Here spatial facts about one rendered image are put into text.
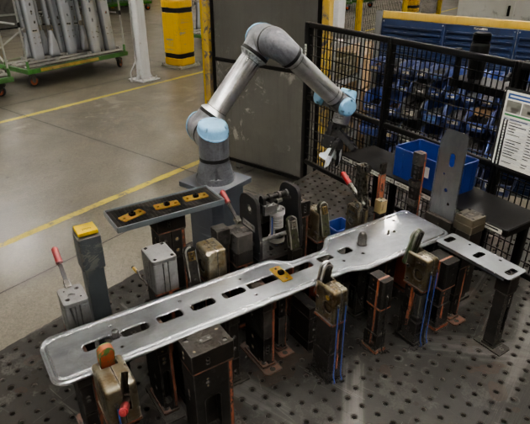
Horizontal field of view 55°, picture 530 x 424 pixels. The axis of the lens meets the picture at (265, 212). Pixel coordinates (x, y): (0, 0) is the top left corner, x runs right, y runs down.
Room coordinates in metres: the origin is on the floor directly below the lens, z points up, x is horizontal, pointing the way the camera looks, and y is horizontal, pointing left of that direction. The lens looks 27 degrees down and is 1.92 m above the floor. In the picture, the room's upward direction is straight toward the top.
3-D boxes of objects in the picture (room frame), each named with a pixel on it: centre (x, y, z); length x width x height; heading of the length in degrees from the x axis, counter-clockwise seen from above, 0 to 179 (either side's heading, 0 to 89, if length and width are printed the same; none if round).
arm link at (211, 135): (1.86, 0.20, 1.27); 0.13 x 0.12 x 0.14; 23
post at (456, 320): (1.51, -0.68, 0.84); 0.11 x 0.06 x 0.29; 33
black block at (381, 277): (1.35, -0.37, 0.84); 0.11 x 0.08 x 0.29; 33
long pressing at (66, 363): (1.32, -0.04, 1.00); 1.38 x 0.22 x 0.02; 123
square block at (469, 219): (1.63, -0.74, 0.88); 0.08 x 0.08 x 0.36; 33
